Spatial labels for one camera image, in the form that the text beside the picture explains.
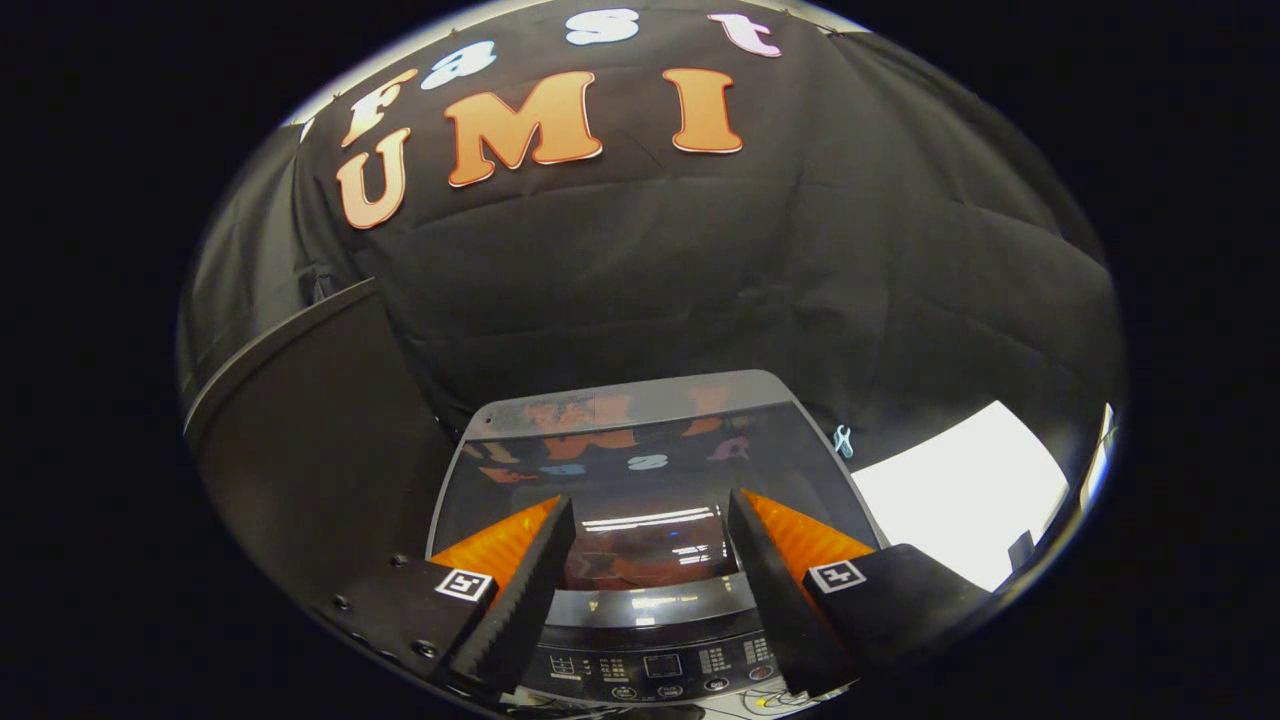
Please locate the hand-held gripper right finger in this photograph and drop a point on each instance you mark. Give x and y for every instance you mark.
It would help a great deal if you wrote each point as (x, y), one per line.
(780, 600)

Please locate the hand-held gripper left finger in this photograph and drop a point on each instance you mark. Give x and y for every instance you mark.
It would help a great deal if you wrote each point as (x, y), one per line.
(525, 600)

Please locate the grey washing machine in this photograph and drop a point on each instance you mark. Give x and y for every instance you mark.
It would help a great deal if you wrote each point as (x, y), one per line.
(650, 665)

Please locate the dark glass washing machine lid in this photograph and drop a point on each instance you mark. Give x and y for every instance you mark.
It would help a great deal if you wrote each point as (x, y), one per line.
(650, 470)

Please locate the light blue clip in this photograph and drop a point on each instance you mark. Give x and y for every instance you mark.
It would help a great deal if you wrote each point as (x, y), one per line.
(843, 441)

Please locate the dark grey side table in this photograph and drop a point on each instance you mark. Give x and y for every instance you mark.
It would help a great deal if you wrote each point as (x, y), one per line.
(300, 450)

